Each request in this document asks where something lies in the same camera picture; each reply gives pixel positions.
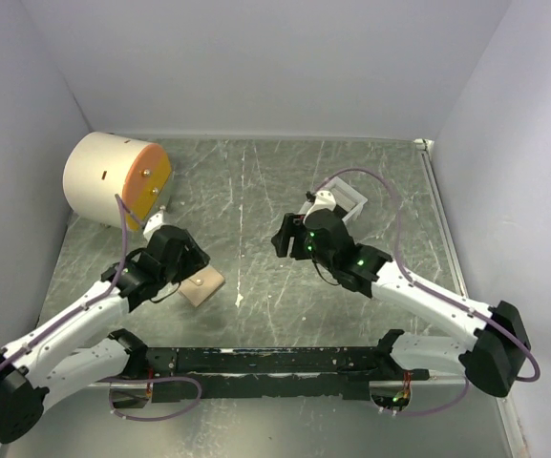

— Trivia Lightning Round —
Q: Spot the beige leather card holder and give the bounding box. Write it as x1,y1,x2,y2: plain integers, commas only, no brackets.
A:
179,265,225,307

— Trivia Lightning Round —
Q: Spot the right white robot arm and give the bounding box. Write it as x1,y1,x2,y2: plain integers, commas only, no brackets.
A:
271,209,531,398

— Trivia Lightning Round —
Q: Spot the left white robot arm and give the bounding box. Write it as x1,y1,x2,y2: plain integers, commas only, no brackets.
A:
0,225,210,444

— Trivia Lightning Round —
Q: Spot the white card tray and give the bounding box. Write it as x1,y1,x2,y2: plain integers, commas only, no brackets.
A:
299,177,368,224

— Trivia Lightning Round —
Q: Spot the cream cylinder with orange face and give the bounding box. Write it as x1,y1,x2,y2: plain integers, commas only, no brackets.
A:
62,132,174,232

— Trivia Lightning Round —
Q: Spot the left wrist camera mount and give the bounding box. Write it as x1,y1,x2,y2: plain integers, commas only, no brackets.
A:
142,210,165,242

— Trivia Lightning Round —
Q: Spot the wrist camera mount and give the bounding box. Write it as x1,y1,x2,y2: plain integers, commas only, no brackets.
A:
142,210,165,242
305,190,337,219

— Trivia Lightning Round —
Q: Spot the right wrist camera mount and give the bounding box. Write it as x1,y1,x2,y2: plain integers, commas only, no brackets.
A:
305,190,337,219

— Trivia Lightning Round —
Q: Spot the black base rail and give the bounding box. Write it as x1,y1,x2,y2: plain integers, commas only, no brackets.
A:
112,345,429,403

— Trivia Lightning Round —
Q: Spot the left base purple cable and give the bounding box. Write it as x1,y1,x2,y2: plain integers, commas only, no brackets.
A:
97,374,204,422

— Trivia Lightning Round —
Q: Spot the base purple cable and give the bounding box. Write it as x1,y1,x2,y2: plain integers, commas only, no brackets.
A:
97,374,204,422
377,379,471,417

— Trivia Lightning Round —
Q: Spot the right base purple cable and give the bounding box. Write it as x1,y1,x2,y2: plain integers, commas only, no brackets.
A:
377,379,471,417

